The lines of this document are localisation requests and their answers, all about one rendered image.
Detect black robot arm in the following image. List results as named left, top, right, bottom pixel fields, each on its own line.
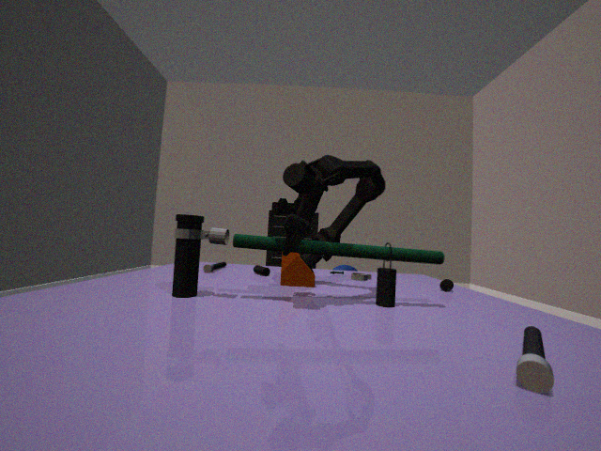
left=271, top=155, right=385, bottom=270

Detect grey metal band with two small tabs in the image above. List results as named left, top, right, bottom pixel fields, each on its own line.
left=351, top=272, right=372, bottom=281

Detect green pipe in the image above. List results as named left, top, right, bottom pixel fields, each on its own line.
left=233, top=234, right=445, bottom=264

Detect grey faceted cup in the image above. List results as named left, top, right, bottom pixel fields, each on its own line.
left=174, top=227, right=229, bottom=245

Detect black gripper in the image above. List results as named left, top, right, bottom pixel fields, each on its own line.
left=283, top=195, right=318, bottom=257

